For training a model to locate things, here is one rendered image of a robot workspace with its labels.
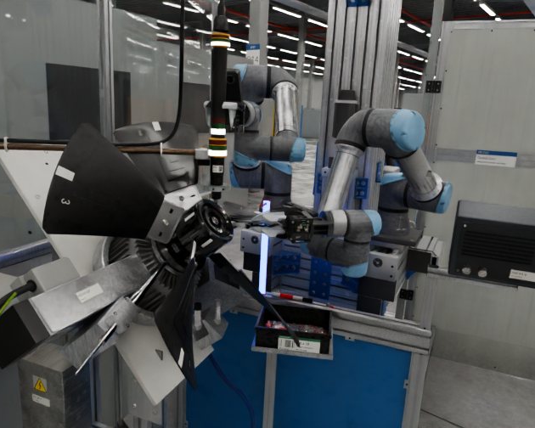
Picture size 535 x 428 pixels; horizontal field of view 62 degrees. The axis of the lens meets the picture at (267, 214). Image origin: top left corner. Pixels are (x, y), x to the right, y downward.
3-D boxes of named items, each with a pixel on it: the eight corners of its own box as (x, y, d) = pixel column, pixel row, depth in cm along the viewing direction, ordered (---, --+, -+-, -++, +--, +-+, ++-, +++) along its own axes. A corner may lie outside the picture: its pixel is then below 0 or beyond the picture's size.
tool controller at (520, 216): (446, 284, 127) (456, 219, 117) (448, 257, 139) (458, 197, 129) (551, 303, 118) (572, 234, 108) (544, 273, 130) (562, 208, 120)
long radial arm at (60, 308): (107, 275, 107) (137, 251, 102) (124, 302, 107) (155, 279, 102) (-5, 326, 81) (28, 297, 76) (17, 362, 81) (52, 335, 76)
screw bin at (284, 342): (252, 349, 128) (254, 326, 126) (261, 323, 144) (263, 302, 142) (329, 358, 125) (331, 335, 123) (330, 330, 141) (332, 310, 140)
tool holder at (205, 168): (195, 191, 108) (195, 150, 106) (193, 186, 115) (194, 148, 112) (232, 192, 110) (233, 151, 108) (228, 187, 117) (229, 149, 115)
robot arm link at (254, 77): (263, 195, 192) (271, 73, 156) (228, 194, 192) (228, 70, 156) (263, 178, 201) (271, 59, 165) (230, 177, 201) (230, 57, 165)
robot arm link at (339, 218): (337, 205, 128) (334, 233, 131) (323, 206, 127) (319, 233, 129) (348, 215, 121) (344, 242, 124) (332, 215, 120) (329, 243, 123)
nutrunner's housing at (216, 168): (209, 199, 111) (213, 0, 101) (207, 197, 115) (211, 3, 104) (225, 200, 112) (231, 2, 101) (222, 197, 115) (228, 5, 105)
